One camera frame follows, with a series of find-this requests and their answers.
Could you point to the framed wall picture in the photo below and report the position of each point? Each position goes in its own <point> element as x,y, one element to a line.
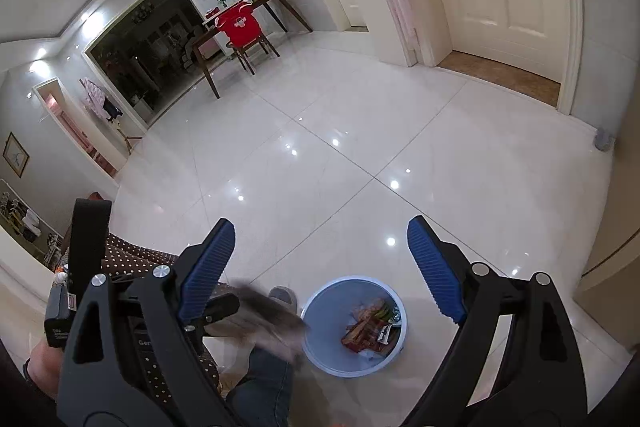
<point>15,155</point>

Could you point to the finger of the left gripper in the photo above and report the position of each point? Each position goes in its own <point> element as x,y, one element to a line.
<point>216,309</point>

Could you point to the chair with red cover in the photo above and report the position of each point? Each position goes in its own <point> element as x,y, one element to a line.
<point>243,31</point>

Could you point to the newspaper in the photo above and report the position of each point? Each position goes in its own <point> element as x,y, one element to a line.
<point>263,322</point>

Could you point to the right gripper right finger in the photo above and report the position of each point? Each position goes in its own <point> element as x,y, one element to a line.
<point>540,380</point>

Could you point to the person's jeans leg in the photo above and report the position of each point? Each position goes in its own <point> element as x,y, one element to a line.
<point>262,398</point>

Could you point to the wooden dining table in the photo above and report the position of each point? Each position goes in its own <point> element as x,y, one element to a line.
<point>212,32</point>

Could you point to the clothes rack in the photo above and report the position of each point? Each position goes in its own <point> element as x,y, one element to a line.
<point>37,237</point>

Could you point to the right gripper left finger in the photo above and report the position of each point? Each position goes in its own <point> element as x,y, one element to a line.
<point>200,276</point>

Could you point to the brown polka dot tablecloth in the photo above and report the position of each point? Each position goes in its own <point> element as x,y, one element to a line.
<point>135,266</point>

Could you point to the grey slipper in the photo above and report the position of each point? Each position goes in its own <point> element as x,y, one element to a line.
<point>285,297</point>

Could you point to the blue trash bin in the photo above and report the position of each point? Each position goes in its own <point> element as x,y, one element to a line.
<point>356,326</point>

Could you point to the person's left hand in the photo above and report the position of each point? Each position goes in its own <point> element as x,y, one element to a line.
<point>44,367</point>

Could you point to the coat stand with clothes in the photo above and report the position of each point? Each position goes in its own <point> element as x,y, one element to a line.
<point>97,101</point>

